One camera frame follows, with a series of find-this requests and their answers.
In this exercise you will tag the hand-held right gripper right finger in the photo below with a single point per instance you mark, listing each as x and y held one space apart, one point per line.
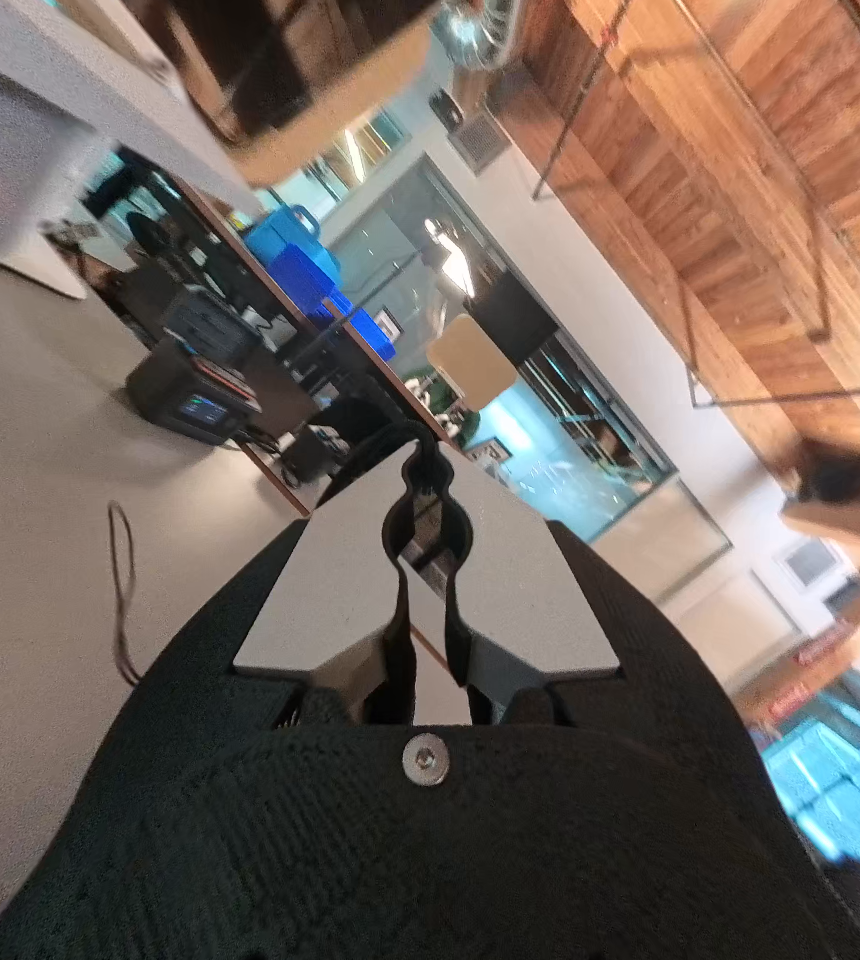
535 600

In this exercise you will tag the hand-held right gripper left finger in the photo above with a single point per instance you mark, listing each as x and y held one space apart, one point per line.
317 600

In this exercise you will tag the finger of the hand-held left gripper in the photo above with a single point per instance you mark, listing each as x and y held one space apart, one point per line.
62 67

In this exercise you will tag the black battery charger case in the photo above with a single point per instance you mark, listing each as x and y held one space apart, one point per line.
190 397
310 450

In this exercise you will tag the framed marker tag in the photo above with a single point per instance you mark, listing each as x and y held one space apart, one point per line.
391 324
491 450

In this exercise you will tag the white door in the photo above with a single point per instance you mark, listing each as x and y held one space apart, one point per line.
729 622

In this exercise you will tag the thin elastic loop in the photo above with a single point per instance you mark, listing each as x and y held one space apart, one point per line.
121 615

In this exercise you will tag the wooden top office table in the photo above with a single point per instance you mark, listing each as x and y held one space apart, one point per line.
250 247
392 375

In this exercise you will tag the small wooden board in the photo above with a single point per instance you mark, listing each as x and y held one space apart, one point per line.
471 364

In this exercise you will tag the small blue parts bin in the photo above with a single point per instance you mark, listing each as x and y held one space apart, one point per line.
370 330
302 274

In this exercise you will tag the blue toolbox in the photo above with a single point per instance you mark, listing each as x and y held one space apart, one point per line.
283 232

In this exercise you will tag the studio light on tripod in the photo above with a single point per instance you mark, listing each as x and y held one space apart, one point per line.
452 255

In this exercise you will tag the black wall speaker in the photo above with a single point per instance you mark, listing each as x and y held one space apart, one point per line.
446 109

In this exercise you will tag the silver ventilation duct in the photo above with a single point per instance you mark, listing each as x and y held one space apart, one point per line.
475 22

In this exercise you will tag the wall air vent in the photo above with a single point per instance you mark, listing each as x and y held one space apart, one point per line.
478 139

